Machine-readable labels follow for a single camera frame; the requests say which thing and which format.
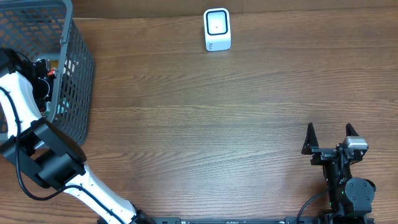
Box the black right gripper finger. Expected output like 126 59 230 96
346 123 359 137
301 123 319 155

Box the teal wet wipes pack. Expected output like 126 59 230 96
42 60 79 117

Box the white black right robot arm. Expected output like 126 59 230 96
296 123 376 224

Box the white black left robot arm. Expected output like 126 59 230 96
1 48 154 223

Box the white barcode scanner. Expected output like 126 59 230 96
203 8 232 52

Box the grey plastic mesh basket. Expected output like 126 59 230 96
1 1 95 145

